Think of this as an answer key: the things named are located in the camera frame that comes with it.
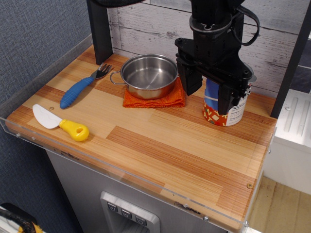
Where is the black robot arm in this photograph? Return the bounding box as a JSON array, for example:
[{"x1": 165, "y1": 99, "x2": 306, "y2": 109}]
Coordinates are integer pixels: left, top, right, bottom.
[{"x1": 175, "y1": 0, "x2": 260, "y2": 115}]

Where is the black braided cable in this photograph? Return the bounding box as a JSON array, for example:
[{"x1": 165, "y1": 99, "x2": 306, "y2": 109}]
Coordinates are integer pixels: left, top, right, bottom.
[{"x1": 0, "y1": 208, "x2": 37, "y2": 233}]

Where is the silver toy fridge cabinet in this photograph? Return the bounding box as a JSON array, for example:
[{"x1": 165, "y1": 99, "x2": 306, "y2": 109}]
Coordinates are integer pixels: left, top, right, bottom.
[{"x1": 48, "y1": 152, "x2": 225, "y2": 233}]

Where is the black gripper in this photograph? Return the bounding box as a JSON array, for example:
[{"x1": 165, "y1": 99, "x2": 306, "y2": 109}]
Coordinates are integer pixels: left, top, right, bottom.
[{"x1": 175, "y1": 29, "x2": 254, "y2": 115}]

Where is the white ridged plastic box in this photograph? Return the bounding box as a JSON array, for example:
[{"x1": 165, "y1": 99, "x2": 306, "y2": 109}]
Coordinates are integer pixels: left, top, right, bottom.
[{"x1": 263, "y1": 89, "x2": 311, "y2": 194}]

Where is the yellow handled white toy knife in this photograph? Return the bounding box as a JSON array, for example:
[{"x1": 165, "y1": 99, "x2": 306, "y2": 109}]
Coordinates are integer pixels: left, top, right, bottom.
[{"x1": 32, "y1": 104, "x2": 89, "y2": 142}]

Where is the black frame post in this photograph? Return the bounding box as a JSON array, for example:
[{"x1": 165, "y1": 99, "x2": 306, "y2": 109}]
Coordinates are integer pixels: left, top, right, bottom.
[
  {"x1": 270, "y1": 1, "x2": 311, "y2": 118},
  {"x1": 86, "y1": 0, "x2": 113, "y2": 65}
]

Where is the blue labelled food can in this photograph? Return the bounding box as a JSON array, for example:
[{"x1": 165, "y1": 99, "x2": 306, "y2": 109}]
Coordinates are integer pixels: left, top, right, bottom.
[{"x1": 202, "y1": 62, "x2": 257, "y2": 127}]

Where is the blue handled metal fork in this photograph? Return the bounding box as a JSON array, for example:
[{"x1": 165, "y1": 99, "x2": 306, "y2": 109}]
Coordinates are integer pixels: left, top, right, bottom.
[{"x1": 60, "y1": 63, "x2": 112, "y2": 109}]

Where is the black right frame post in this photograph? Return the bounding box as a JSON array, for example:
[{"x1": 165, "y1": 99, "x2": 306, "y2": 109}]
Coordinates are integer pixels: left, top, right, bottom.
[{"x1": 270, "y1": 1, "x2": 311, "y2": 118}]

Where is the grey dispenser button panel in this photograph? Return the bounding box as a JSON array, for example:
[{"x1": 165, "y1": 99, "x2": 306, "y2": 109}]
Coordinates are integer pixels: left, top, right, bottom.
[{"x1": 100, "y1": 191, "x2": 160, "y2": 233}]

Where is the stainless steel pot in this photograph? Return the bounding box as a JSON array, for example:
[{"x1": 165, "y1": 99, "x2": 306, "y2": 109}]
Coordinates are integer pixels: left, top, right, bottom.
[{"x1": 110, "y1": 54, "x2": 178, "y2": 100}]

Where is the orange knitted cloth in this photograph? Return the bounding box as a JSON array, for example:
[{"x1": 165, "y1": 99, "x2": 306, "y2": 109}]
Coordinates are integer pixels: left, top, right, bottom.
[{"x1": 123, "y1": 77, "x2": 185, "y2": 108}]

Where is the black left frame post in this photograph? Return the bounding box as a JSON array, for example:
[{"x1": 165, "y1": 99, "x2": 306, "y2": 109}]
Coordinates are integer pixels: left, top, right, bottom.
[{"x1": 86, "y1": 0, "x2": 113, "y2": 65}]

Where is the yellow object at corner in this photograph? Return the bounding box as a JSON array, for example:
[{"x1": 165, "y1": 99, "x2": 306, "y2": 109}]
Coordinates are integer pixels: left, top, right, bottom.
[{"x1": 18, "y1": 224, "x2": 44, "y2": 233}]

